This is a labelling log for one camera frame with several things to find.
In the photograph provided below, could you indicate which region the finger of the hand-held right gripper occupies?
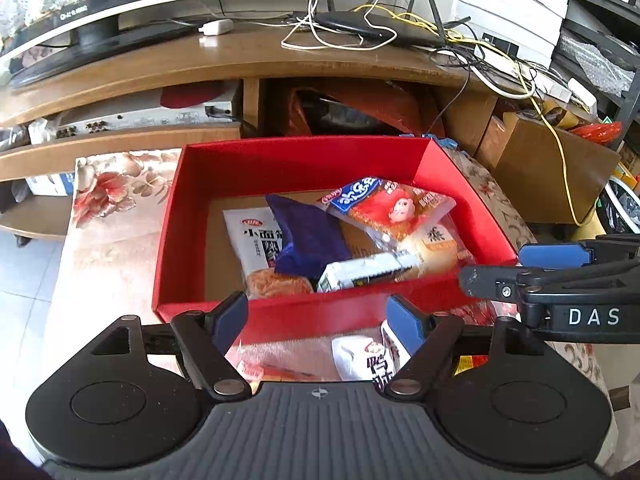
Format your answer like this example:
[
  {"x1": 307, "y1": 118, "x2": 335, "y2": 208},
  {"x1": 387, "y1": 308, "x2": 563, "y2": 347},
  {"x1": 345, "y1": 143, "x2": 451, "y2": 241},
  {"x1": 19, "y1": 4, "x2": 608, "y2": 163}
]
[
  {"x1": 517, "y1": 232, "x2": 640, "y2": 269},
  {"x1": 458, "y1": 263, "x2": 640, "y2": 306}
]

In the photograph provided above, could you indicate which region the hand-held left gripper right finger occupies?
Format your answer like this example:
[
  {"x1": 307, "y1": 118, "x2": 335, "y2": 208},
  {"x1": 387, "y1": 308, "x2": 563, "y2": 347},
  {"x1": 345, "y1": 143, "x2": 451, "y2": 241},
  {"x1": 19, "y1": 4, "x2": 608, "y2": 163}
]
[{"x1": 386, "y1": 293, "x2": 552, "y2": 397}]

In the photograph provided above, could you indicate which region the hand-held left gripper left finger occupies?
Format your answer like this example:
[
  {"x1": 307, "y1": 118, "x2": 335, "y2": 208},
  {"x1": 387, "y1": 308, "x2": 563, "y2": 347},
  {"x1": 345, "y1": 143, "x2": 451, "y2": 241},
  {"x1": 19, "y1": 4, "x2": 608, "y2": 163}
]
[{"x1": 87, "y1": 290, "x2": 253, "y2": 404}]

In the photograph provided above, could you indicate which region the white snack packet dark print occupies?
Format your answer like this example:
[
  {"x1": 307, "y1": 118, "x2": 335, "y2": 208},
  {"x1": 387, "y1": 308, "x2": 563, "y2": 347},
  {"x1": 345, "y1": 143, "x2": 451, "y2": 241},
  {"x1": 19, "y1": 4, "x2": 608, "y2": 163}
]
[{"x1": 331, "y1": 329, "x2": 402, "y2": 382}]

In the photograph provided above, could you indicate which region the steamed cake packet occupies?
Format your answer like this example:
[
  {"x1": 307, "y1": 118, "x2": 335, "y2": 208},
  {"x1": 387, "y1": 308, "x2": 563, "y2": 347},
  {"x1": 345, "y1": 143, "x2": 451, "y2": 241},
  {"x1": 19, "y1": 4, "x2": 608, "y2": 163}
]
[{"x1": 399, "y1": 224, "x2": 477, "y2": 277}]

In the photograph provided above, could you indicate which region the white green snack packet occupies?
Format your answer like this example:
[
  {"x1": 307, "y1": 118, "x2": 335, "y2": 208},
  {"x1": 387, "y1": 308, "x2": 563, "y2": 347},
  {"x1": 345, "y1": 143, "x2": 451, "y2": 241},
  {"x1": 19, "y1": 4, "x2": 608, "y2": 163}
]
[{"x1": 316, "y1": 252, "x2": 422, "y2": 294}]

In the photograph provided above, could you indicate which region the white small bread packet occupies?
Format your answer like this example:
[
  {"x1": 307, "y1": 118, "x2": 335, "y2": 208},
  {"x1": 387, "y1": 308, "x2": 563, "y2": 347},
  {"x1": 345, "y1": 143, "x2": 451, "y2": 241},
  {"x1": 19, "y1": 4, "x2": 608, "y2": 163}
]
[{"x1": 222, "y1": 207, "x2": 315, "y2": 302}]

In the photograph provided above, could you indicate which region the red cardboard box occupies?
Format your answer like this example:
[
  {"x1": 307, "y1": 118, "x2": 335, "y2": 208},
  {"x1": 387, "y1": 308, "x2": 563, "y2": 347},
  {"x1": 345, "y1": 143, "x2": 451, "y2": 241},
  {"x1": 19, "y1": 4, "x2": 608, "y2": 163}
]
[{"x1": 151, "y1": 136, "x2": 519, "y2": 341}]

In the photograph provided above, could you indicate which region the orange cartoon snack packet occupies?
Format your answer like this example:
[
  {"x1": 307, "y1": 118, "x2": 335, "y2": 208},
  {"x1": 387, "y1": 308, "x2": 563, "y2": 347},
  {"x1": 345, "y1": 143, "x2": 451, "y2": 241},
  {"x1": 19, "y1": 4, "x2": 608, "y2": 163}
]
[{"x1": 320, "y1": 176, "x2": 457, "y2": 247}]

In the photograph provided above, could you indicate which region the blue snack packet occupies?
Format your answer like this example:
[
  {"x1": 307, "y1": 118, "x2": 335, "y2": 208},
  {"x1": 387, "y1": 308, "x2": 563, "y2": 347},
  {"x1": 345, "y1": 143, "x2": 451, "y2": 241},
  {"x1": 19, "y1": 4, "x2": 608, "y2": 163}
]
[{"x1": 264, "y1": 193, "x2": 352, "y2": 282}]

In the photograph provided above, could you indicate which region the sausage packet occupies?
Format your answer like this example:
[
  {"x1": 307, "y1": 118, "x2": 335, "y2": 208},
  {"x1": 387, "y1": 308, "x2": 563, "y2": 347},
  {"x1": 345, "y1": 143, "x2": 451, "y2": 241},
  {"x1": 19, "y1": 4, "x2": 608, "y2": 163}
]
[{"x1": 234, "y1": 342, "x2": 323, "y2": 387}]

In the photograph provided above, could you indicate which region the red yellow snack packet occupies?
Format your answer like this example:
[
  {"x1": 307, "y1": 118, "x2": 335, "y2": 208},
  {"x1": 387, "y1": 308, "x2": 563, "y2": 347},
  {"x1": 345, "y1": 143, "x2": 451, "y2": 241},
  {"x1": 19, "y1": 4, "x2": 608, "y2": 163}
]
[{"x1": 451, "y1": 354, "x2": 490, "y2": 377}]

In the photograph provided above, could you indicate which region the brown cardboard box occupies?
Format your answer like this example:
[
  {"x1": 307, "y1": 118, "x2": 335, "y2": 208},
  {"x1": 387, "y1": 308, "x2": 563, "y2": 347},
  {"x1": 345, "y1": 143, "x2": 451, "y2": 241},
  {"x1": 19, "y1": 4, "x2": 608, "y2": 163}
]
[{"x1": 474, "y1": 111, "x2": 622, "y2": 226}]

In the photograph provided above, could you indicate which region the white power strip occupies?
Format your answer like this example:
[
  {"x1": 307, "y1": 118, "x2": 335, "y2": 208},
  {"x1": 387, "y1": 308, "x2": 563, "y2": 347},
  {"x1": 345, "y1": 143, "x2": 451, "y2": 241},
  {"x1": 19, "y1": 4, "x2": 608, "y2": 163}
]
[{"x1": 481, "y1": 49, "x2": 573, "y2": 103}]

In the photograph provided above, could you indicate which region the orange plastic bag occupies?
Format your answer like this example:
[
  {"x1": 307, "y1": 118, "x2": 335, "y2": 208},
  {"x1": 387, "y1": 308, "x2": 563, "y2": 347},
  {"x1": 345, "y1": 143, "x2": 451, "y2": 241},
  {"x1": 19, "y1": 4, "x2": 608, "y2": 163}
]
[{"x1": 286, "y1": 84, "x2": 431, "y2": 137}]

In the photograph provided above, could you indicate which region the silver media player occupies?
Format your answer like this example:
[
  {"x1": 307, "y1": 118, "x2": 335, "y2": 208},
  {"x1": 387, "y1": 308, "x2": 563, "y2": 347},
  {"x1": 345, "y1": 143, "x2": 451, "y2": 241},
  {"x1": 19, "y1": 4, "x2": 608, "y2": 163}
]
[{"x1": 51, "y1": 94, "x2": 240, "y2": 140}]

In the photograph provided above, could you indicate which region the black metal shelf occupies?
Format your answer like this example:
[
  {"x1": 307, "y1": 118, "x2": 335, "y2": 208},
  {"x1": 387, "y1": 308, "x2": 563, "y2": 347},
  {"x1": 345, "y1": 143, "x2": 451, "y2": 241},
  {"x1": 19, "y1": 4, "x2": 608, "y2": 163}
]
[{"x1": 549, "y1": 0, "x2": 640, "y2": 122}]

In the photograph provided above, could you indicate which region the white appliance box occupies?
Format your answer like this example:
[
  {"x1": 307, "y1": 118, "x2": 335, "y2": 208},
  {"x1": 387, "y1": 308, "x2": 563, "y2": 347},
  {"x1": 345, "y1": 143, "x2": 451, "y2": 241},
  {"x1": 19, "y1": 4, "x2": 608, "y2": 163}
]
[{"x1": 24, "y1": 172, "x2": 77, "y2": 197}]

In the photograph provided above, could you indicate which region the red round item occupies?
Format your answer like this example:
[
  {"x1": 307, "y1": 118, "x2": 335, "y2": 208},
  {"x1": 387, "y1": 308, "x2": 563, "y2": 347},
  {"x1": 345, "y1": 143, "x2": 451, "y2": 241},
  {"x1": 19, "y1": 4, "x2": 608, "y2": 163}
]
[{"x1": 159, "y1": 82, "x2": 232, "y2": 110}]

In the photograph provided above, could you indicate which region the stack of white panels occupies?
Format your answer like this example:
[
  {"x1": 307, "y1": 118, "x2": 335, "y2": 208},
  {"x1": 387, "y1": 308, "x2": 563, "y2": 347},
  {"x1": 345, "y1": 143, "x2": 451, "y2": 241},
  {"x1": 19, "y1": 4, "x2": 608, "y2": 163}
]
[{"x1": 451, "y1": 0, "x2": 577, "y2": 67}]

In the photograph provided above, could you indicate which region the wooden television stand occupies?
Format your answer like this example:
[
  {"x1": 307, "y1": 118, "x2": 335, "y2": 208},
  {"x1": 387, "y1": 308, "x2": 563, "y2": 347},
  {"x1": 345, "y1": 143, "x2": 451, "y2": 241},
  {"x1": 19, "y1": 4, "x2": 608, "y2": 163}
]
[{"x1": 0, "y1": 19, "x2": 502, "y2": 241}]

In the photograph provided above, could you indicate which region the black router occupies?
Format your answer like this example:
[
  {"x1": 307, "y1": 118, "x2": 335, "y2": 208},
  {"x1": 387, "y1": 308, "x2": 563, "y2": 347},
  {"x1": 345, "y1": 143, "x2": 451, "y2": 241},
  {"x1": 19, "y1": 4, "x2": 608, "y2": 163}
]
[{"x1": 314, "y1": 0, "x2": 473, "y2": 50}]

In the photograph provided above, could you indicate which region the white power adapter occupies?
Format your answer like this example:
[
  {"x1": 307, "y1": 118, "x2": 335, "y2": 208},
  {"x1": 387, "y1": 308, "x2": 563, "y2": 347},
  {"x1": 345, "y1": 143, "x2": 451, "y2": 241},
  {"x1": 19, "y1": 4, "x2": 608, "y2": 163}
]
[{"x1": 198, "y1": 18, "x2": 235, "y2": 37}]

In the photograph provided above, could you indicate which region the television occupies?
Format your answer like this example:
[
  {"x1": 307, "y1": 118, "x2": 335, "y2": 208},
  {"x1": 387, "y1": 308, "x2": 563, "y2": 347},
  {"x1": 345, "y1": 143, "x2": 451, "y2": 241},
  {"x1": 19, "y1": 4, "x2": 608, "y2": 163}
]
[{"x1": 0, "y1": 0, "x2": 307, "y2": 92}]

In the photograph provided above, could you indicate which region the yellow cable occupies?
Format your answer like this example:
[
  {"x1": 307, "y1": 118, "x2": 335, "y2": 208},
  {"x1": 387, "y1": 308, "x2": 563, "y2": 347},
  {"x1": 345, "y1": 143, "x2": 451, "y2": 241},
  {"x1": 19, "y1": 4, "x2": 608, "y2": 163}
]
[{"x1": 352, "y1": 4, "x2": 603, "y2": 227}]

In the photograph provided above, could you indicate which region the white cable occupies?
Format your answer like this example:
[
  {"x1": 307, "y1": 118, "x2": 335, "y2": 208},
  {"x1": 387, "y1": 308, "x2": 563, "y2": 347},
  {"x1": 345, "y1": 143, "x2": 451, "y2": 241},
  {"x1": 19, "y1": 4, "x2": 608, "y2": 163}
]
[{"x1": 280, "y1": 0, "x2": 397, "y2": 52}]

